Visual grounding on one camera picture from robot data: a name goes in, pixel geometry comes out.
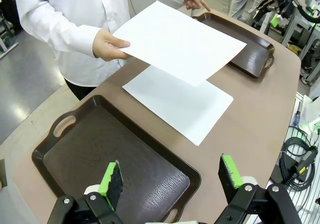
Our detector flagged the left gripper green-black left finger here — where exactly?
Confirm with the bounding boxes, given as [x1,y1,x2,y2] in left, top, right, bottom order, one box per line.
[48,160,125,224]

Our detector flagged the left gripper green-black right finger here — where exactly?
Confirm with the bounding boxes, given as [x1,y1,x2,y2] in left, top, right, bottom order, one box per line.
[216,154,303,224]

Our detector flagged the white A4 paper sheet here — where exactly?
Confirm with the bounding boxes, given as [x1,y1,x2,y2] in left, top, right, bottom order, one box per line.
[111,0,248,88]
[121,65,235,147]

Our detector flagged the person's right forearm white sleeve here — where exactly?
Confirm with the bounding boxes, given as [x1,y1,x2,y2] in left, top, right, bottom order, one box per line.
[18,6,105,59]

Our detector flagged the person's left hand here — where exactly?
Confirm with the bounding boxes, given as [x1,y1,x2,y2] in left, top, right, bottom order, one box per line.
[183,0,212,12]

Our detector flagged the person's right hand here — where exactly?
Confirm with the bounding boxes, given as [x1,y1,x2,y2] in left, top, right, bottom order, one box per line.
[92,29,131,62]

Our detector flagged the dark brown serving tray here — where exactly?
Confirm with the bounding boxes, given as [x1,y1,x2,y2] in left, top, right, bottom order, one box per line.
[31,95,202,224]
[191,12,276,79]

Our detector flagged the bystander in beige trousers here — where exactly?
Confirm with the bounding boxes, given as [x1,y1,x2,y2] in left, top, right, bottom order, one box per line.
[228,0,251,22]

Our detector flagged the white perforated base board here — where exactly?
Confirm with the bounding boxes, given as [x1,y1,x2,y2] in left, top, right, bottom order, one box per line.
[264,91,320,224]

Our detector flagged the person in white shirt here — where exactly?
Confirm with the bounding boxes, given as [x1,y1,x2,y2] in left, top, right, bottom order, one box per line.
[11,0,141,102]

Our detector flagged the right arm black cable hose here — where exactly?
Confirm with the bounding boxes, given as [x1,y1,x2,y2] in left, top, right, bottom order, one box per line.
[296,3,320,24]

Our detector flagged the aluminium frame stand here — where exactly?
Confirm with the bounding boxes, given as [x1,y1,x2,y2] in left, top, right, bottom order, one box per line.
[282,16,320,84]

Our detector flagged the coiled black cable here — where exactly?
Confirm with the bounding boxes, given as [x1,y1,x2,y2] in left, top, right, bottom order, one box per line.
[278,136,320,192]

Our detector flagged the grey handheld enabling switch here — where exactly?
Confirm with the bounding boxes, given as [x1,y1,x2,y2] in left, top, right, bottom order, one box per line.
[287,146,318,182]

